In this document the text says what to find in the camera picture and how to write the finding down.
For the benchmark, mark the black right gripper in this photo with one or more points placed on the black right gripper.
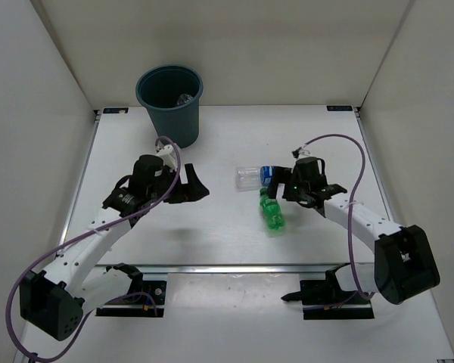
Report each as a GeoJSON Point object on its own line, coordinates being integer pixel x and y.
{"type": "Point", "coordinates": [284, 175]}

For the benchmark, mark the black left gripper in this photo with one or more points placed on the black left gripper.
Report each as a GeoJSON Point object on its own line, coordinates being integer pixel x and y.
{"type": "Point", "coordinates": [191, 191]}

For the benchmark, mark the green plastic soda bottle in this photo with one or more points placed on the green plastic soda bottle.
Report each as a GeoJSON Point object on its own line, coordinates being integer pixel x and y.
{"type": "Point", "coordinates": [271, 211]}

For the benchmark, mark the clear bottle green label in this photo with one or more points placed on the clear bottle green label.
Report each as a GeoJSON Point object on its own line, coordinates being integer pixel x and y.
{"type": "Point", "coordinates": [184, 99]}

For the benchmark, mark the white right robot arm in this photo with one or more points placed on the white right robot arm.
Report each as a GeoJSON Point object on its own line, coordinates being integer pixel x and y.
{"type": "Point", "coordinates": [403, 265]}

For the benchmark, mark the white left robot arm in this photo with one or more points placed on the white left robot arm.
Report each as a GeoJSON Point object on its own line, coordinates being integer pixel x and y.
{"type": "Point", "coordinates": [56, 298]}

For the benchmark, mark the dark teal plastic bin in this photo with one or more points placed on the dark teal plastic bin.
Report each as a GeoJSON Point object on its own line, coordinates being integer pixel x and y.
{"type": "Point", "coordinates": [158, 90]}

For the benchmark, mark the clear bottle blue label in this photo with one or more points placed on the clear bottle blue label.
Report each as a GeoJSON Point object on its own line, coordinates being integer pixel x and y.
{"type": "Point", "coordinates": [253, 177]}

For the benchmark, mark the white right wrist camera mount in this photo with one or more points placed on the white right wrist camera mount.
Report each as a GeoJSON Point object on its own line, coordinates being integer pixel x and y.
{"type": "Point", "coordinates": [300, 152]}

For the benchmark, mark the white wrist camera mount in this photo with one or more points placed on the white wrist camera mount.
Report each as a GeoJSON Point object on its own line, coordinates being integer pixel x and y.
{"type": "Point", "coordinates": [300, 152]}
{"type": "Point", "coordinates": [168, 156]}

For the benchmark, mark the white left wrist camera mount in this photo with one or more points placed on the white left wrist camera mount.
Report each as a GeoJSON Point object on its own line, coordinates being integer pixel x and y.
{"type": "Point", "coordinates": [168, 156]}

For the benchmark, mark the aluminium front table rail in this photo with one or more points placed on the aluminium front table rail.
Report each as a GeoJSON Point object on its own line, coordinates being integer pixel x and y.
{"type": "Point", "coordinates": [235, 269]}

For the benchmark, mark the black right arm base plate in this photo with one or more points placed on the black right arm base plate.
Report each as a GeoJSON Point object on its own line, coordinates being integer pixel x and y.
{"type": "Point", "coordinates": [325, 300]}

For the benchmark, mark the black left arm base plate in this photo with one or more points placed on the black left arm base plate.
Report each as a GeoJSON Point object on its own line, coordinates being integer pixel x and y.
{"type": "Point", "coordinates": [139, 306]}

